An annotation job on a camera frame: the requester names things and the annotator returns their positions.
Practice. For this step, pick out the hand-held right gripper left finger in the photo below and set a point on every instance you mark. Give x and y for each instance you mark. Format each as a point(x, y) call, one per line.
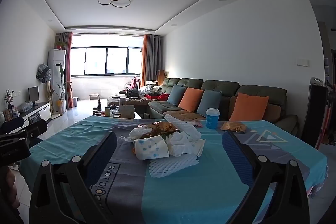
point(101, 158)

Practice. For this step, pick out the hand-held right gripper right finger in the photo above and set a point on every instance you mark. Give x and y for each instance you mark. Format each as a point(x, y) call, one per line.
point(236, 153)

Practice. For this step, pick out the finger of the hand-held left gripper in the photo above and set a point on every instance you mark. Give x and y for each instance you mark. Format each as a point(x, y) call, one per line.
point(36, 129)

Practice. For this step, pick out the orange peel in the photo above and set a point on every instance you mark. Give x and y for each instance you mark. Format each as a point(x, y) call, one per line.
point(134, 151)

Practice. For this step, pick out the dotted white paper cup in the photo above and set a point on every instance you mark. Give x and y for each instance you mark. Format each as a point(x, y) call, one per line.
point(149, 148)

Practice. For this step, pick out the golden snack bag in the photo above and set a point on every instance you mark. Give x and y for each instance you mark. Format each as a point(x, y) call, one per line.
point(160, 129)

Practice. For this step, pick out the person's left hand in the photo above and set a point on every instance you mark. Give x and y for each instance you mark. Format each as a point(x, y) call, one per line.
point(8, 187)

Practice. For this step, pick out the white TV cabinet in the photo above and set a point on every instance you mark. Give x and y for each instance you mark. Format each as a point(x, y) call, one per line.
point(34, 113)

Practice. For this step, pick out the gold snack wrapper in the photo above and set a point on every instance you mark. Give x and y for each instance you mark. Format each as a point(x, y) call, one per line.
point(233, 127)

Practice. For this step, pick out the blue white porcelain jar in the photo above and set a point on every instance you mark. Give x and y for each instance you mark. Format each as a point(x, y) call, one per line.
point(15, 113)

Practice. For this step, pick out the black monitor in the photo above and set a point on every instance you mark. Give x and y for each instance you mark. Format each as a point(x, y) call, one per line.
point(33, 94)

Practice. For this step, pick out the tall potted plant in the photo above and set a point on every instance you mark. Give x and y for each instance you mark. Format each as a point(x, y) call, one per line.
point(61, 103)

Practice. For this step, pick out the flower vase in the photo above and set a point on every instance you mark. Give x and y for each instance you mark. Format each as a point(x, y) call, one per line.
point(9, 99)

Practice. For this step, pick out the blue cup white lid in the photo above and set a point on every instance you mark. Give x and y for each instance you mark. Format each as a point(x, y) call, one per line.
point(212, 119)

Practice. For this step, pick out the white crumpled tissue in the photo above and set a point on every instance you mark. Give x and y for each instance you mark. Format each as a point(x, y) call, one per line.
point(181, 145)
point(136, 132)

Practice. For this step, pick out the small grey bin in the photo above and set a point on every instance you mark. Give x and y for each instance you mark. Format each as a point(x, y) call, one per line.
point(75, 102)

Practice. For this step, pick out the orange pillow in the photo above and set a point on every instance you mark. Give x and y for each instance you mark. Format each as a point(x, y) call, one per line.
point(191, 99)
point(248, 107)

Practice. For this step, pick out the group of jars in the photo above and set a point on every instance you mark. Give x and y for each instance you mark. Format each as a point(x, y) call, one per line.
point(107, 111)

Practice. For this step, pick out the red white packet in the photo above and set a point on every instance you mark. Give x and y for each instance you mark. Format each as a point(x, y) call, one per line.
point(195, 124)

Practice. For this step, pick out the brown paper bag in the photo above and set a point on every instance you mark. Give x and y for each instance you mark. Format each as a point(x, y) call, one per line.
point(127, 111)

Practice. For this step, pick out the covered standing fan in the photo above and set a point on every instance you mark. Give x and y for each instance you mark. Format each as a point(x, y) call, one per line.
point(43, 73)

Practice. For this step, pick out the blue pillow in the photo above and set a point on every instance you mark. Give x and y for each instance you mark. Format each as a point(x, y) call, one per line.
point(176, 95)
point(208, 103)

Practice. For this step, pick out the cardboard box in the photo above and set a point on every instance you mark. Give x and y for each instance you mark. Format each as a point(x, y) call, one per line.
point(94, 96)

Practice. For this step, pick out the glass coffee table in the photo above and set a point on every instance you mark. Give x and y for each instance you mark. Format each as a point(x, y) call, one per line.
point(131, 103)

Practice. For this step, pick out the blue printed tablecloth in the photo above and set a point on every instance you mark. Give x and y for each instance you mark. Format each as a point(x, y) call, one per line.
point(183, 192)

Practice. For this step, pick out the green sofa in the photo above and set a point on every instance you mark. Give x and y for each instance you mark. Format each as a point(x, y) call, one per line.
point(252, 88)

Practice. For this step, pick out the white standing air conditioner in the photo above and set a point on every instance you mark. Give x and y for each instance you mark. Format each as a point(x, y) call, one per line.
point(58, 61)

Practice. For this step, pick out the pile of clothes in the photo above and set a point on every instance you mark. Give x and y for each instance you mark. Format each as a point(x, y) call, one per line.
point(141, 91)

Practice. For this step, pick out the red cloth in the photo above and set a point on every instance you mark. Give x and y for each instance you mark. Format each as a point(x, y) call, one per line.
point(163, 97)

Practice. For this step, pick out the black tower fan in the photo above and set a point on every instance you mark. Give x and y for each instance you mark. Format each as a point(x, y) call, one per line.
point(313, 111)

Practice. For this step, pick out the small potted plant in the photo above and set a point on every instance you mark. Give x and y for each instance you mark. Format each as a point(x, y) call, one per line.
point(60, 44)

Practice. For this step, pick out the large window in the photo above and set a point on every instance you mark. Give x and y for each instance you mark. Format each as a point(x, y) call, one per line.
point(105, 61)

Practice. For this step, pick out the picture frame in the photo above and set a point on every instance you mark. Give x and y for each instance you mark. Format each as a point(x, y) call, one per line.
point(7, 115)

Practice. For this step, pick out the white wall plate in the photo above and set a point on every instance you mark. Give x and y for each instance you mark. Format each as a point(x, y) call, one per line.
point(302, 61)

